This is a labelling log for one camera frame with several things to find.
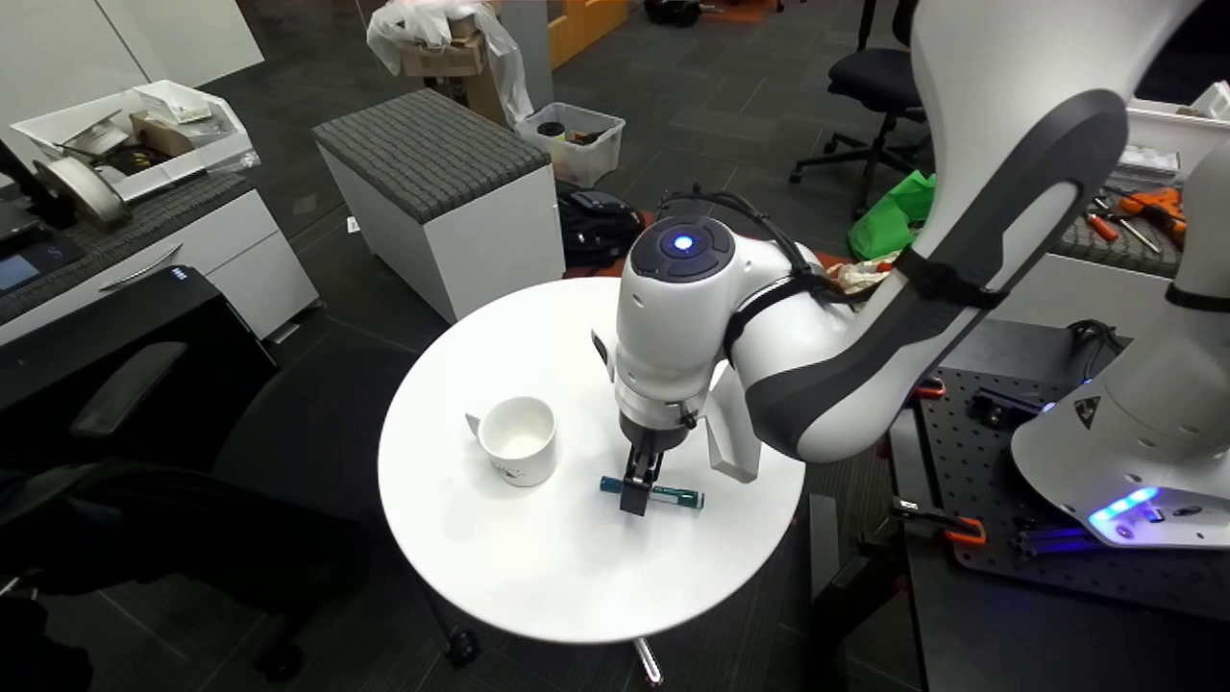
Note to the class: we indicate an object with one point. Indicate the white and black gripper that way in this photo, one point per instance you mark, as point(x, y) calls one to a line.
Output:
point(679, 292)

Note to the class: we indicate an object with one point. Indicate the blue and white marker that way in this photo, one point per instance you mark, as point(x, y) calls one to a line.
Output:
point(681, 497)

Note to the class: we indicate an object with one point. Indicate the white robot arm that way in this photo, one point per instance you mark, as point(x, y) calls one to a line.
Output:
point(1027, 107)

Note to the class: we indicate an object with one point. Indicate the white ceramic mug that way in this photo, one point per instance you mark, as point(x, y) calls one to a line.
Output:
point(515, 436)

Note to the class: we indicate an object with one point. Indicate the white patterned bag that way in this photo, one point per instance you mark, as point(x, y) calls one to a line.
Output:
point(854, 278)

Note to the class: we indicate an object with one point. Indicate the orange black clamp upper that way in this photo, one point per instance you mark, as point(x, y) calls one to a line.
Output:
point(927, 390)

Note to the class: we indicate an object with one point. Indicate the orange black clamp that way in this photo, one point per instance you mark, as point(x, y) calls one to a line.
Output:
point(954, 527)
point(927, 390)

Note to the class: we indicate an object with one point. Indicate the white cabinet grey cushion top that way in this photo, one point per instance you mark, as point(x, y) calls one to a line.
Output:
point(451, 202)

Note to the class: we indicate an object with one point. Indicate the orange black clamp lower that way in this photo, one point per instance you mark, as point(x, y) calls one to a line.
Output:
point(954, 527)

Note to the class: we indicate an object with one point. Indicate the clear plastic bin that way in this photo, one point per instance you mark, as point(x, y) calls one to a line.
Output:
point(581, 144)

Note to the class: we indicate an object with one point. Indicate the green bag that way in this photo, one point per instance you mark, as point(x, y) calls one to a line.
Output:
point(895, 220)

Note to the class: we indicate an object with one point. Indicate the black office chair background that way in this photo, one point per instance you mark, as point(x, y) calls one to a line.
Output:
point(883, 82)

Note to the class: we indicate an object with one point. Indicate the black office chair left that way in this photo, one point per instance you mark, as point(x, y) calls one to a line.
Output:
point(160, 436)

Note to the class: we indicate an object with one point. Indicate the white plastic bag with box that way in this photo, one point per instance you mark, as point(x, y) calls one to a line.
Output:
point(451, 39)

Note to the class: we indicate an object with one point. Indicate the white desk left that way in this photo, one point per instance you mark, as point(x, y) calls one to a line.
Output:
point(214, 225)

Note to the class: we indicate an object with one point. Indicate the white tray with clutter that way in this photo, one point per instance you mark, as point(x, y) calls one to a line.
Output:
point(139, 139)

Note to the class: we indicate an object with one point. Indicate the roll of tape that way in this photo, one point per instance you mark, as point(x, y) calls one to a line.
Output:
point(85, 189)

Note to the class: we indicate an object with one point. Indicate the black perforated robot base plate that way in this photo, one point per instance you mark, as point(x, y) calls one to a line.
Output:
point(965, 453)

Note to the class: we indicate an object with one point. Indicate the orange handled tools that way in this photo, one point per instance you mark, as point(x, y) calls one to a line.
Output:
point(1156, 205)

